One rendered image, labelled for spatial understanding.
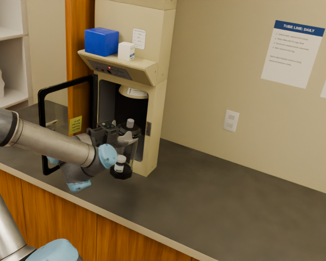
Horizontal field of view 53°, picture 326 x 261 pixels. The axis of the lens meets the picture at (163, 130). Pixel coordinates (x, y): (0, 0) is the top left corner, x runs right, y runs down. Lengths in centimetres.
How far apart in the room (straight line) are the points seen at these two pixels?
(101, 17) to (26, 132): 71
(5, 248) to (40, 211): 84
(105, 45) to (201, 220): 81
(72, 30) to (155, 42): 36
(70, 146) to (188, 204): 68
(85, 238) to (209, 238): 61
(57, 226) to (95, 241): 23
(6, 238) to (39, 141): 26
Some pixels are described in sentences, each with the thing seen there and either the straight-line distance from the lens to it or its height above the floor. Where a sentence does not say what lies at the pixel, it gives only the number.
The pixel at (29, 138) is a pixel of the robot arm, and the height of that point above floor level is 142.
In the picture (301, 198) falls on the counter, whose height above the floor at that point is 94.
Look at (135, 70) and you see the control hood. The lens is 130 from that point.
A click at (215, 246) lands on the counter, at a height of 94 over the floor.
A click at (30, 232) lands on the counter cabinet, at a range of 195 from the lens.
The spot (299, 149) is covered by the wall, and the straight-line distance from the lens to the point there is 179.
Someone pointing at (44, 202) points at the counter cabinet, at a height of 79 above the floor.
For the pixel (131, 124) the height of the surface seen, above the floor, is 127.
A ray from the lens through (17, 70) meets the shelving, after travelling 257.
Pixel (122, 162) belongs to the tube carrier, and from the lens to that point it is 140.
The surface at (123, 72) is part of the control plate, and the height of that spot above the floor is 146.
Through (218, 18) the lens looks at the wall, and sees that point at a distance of 170.
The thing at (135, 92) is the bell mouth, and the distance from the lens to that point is 149.
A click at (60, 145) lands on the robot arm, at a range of 98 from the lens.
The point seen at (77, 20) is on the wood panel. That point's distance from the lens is 149.
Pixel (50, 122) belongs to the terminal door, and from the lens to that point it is 143.
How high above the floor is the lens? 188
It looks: 27 degrees down
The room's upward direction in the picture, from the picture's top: 7 degrees clockwise
